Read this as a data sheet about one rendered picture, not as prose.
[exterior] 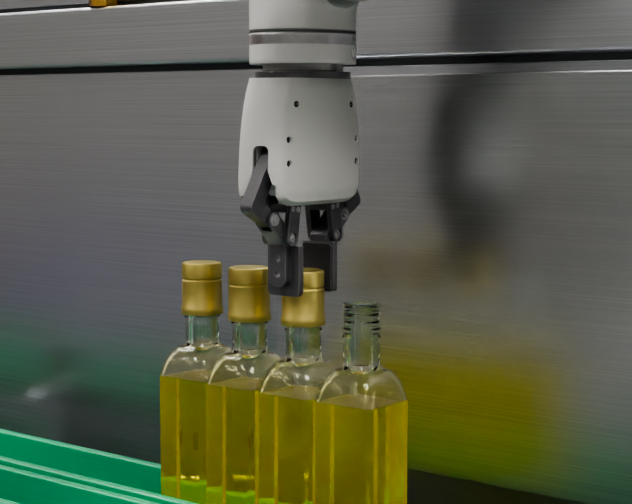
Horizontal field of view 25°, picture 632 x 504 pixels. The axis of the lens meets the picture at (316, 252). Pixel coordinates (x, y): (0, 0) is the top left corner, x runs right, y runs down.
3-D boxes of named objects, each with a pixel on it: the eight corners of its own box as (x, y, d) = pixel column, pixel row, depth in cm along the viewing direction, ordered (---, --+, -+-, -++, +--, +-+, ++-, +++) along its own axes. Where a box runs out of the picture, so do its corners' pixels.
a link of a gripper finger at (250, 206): (283, 122, 114) (307, 181, 116) (225, 177, 109) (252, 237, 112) (294, 122, 113) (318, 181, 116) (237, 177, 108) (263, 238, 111)
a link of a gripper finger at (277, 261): (273, 209, 115) (273, 293, 116) (246, 211, 113) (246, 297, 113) (304, 211, 113) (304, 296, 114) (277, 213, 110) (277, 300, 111)
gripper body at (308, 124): (307, 63, 120) (307, 198, 122) (223, 59, 113) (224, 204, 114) (380, 61, 116) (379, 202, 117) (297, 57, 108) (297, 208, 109)
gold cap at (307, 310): (334, 323, 116) (334, 269, 116) (305, 328, 114) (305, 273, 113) (300, 319, 119) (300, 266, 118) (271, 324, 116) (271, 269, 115)
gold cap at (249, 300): (279, 319, 120) (279, 266, 120) (250, 324, 117) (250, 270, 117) (248, 315, 122) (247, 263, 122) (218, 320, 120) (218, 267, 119)
